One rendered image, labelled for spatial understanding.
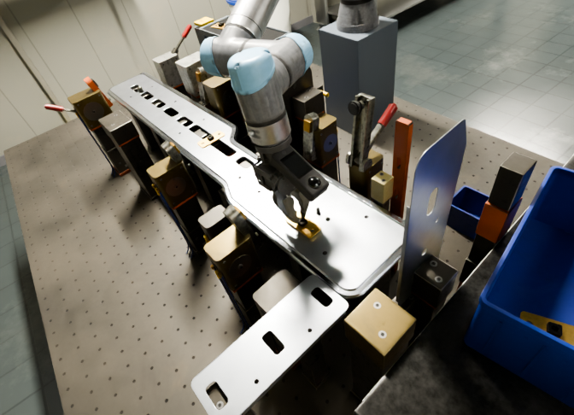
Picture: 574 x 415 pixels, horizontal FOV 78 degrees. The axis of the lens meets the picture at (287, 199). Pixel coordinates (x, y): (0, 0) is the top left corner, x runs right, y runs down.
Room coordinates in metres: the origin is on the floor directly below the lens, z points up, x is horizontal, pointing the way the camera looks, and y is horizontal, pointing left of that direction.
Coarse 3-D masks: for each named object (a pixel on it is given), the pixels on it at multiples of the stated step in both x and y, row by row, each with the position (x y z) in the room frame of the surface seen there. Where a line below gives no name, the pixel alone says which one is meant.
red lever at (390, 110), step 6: (390, 108) 0.67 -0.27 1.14; (396, 108) 0.67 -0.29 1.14; (384, 114) 0.67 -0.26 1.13; (390, 114) 0.66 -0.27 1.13; (378, 120) 0.66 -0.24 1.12; (384, 120) 0.66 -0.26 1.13; (378, 126) 0.65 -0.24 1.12; (384, 126) 0.65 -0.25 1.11; (372, 132) 0.65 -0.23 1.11; (378, 132) 0.64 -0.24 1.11; (372, 138) 0.64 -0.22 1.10; (372, 144) 0.63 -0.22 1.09
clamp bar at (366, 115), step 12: (360, 96) 0.64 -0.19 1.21; (372, 96) 0.62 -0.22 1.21; (348, 108) 0.62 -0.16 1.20; (360, 108) 0.62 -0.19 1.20; (372, 108) 0.62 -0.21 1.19; (360, 120) 0.63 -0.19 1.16; (360, 132) 0.62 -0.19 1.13; (360, 144) 0.62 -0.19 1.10; (360, 156) 0.60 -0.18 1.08; (360, 168) 0.60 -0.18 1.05
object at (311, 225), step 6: (300, 216) 0.54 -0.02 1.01; (288, 222) 0.53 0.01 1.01; (300, 222) 0.51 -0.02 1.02; (306, 222) 0.51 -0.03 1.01; (312, 222) 0.51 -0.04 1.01; (300, 228) 0.50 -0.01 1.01; (306, 228) 0.50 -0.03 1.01; (312, 228) 0.50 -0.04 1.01; (318, 228) 0.49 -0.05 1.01; (306, 234) 0.48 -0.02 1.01; (312, 234) 0.48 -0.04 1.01
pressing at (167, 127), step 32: (128, 96) 1.36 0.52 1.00; (160, 96) 1.30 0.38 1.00; (160, 128) 1.07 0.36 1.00; (224, 128) 0.98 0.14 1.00; (192, 160) 0.86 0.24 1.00; (224, 160) 0.82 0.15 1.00; (256, 160) 0.78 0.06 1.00; (256, 192) 0.66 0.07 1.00; (352, 192) 0.58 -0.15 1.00; (256, 224) 0.55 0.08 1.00; (288, 224) 0.53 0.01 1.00; (320, 224) 0.51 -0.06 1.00; (352, 224) 0.49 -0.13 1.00; (384, 224) 0.47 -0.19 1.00; (320, 256) 0.42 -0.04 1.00; (352, 256) 0.41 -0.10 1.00; (384, 256) 0.39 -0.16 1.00; (352, 288) 0.34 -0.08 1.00
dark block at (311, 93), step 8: (312, 88) 0.88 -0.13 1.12; (296, 96) 0.86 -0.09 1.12; (304, 96) 0.85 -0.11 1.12; (312, 96) 0.84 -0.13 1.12; (320, 96) 0.85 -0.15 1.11; (296, 104) 0.85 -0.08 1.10; (304, 104) 0.82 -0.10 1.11; (312, 104) 0.83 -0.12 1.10; (320, 104) 0.85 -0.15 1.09; (296, 112) 0.85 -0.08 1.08; (304, 112) 0.83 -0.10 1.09; (312, 112) 0.83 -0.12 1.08; (320, 112) 0.85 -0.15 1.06
